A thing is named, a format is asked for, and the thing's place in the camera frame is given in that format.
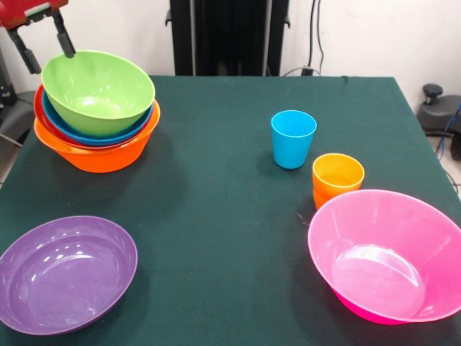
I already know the orange bowl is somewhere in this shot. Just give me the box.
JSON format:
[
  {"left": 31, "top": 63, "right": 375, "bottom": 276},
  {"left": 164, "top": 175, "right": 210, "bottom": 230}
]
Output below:
[{"left": 33, "top": 104, "right": 161, "bottom": 174}]

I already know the purple bowl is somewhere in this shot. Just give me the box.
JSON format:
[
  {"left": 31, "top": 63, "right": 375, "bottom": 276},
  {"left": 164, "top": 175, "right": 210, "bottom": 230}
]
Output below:
[{"left": 0, "top": 215, "right": 139, "bottom": 336}]

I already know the blue cup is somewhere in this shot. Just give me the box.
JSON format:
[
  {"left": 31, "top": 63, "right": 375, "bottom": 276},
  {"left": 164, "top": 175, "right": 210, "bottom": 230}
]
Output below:
[{"left": 271, "top": 110, "right": 318, "bottom": 170}]

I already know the large blue bowl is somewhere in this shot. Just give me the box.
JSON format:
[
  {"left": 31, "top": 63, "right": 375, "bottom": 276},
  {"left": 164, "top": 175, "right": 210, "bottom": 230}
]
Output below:
[{"left": 41, "top": 89, "right": 154, "bottom": 147}]

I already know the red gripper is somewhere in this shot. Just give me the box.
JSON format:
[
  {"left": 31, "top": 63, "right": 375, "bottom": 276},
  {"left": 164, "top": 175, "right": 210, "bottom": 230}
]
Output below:
[{"left": 0, "top": 0, "right": 77, "bottom": 76}]

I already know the black chair base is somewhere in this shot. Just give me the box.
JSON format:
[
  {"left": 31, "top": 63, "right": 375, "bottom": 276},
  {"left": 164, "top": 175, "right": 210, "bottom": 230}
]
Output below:
[{"left": 416, "top": 83, "right": 461, "bottom": 162}]

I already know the red bowl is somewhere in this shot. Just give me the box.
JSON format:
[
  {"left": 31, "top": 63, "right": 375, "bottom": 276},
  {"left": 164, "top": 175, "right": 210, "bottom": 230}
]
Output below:
[{"left": 33, "top": 84, "right": 160, "bottom": 151}]

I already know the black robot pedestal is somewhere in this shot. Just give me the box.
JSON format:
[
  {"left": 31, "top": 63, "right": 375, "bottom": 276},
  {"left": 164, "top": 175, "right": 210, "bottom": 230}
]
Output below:
[{"left": 165, "top": 0, "right": 292, "bottom": 76}]

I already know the orange cup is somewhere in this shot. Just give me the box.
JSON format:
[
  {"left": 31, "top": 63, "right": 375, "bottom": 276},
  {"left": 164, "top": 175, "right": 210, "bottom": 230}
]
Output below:
[
  {"left": 312, "top": 153, "right": 366, "bottom": 198},
  {"left": 313, "top": 187, "right": 339, "bottom": 210}
]

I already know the black office chair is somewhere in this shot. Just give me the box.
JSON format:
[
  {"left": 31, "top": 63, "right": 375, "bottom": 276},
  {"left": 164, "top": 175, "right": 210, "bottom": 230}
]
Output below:
[{"left": 0, "top": 46, "right": 50, "bottom": 145}]

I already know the green bowl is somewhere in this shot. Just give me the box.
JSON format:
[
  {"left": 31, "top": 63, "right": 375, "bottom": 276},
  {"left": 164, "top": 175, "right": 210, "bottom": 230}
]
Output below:
[{"left": 40, "top": 50, "right": 156, "bottom": 138}]

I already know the pink bowl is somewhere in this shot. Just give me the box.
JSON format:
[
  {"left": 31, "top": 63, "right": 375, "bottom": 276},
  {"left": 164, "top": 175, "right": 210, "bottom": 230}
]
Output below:
[{"left": 307, "top": 189, "right": 461, "bottom": 326}]

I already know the dark green table cloth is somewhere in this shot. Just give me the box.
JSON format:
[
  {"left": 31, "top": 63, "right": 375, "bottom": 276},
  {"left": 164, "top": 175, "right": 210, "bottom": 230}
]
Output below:
[{"left": 0, "top": 74, "right": 461, "bottom": 346}]

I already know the black wall cable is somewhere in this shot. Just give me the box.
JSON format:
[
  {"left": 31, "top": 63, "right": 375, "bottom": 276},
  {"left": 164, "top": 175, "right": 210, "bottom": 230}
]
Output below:
[{"left": 308, "top": 0, "right": 325, "bottom": 68}]

